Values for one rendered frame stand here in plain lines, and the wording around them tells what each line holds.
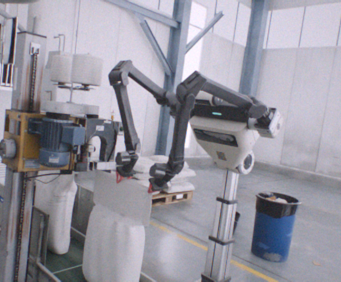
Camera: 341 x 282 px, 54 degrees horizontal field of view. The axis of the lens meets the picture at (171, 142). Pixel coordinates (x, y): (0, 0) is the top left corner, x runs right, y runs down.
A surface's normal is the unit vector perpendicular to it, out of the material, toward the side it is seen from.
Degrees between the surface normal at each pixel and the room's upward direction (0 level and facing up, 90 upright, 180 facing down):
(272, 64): 90
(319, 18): 90
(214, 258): 90
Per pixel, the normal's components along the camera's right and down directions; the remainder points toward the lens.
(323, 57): -0.69, -0.02
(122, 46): 0.71, 0.16
